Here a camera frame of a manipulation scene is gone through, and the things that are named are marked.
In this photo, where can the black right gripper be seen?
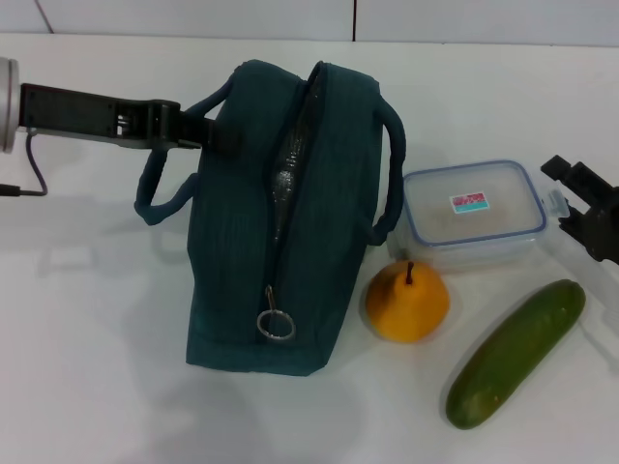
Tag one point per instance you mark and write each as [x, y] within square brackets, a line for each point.
[607, 227]

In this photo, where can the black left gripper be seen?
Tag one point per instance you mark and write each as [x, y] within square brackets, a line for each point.
[87, 113]

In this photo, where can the clear blue-rimmed food container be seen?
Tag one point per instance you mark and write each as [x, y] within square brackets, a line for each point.
[471, 212]

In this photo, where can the dark teal lunch bag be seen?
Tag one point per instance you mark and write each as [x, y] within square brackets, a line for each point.
[232, 241]

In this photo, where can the green cucumber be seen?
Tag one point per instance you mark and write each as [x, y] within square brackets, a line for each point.
[512, 353]

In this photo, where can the yellow orange pear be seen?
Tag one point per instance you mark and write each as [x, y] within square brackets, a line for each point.
[408, 309]

